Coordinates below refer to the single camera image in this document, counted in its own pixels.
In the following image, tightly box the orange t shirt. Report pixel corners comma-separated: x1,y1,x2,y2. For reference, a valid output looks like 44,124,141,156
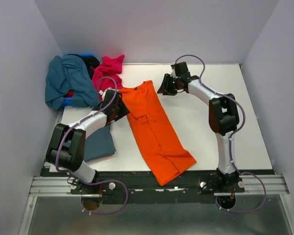
120,81,196,186

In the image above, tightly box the grey blue t shirt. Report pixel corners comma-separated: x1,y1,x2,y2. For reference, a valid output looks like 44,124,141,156
84,125,116,162

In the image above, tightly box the teal blue t shirt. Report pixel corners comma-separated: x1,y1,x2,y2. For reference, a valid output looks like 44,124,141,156
45,55,99,110

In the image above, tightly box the aluminium frame rail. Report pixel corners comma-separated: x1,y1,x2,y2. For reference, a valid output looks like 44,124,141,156
29,176,83,196

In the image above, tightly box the blue plastic bin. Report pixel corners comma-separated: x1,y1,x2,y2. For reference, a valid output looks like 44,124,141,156
61,53,94,107

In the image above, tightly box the magenta pink t shirt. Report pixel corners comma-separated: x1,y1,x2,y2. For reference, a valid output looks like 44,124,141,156
92,54,125,99

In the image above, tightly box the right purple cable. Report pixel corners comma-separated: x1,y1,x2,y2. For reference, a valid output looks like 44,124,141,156
173,54,267,213

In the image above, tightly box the purple cable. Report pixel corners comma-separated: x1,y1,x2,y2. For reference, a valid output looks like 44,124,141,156
173,54,267,213
55,76,128,215

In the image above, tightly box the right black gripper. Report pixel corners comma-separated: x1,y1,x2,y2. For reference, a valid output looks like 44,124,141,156
156,73,180,96

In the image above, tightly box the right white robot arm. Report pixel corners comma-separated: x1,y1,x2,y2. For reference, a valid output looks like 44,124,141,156
157,62,240,192

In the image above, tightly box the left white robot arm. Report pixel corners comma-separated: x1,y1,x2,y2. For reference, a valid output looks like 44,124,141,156
45,90,129,193

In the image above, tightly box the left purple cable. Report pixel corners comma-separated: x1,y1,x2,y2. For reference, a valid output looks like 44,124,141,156
55,76,128,215

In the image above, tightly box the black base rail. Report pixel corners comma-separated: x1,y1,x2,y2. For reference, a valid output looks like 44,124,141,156
41,169,275,205

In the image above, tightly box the black t shirt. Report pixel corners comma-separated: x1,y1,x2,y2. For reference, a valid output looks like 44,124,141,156
77,55,100,77

